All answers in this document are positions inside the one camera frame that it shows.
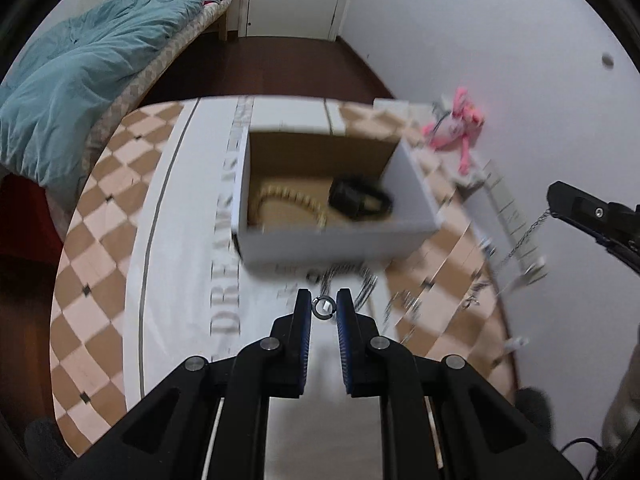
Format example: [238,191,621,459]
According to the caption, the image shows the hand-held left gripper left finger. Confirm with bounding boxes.
[60,289,314,480]

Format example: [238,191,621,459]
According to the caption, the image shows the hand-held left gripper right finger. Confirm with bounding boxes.
[336,288,584,480]

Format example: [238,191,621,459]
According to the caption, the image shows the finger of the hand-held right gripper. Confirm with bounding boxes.
[547,180,640,274]

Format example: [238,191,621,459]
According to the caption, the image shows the silver chain necklace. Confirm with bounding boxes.
[487,210,554,291]

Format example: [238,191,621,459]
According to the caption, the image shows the white cardboard box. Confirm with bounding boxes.
[231,95,446,267]

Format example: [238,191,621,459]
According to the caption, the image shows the white jewelry card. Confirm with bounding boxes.
[450,159,547,287]

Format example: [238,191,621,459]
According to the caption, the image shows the black watch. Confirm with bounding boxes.
[328,175,395,220]

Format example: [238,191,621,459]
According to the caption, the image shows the pink plush toy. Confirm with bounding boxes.
[422,87,487,172]

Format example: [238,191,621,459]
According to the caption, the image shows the checkered printed tablecloth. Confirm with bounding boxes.
[50,96,522,461]

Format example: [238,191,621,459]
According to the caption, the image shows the dark fuzzy object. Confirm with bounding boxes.
[515,386,554,436]
[24,417,77,472]

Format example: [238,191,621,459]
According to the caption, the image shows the bed with patterned mattress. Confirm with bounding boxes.
[0,0,237,241]

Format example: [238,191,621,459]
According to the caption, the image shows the teal blanket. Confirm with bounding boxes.
[0,0,237,189]

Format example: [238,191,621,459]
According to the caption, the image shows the tangled silver chains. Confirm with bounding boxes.
[280,260,382,307]

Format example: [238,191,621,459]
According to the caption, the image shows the gold bead bracelet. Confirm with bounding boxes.
[251,185,329,232]

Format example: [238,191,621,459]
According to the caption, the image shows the black cable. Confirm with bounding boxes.
[557,437,607,462]

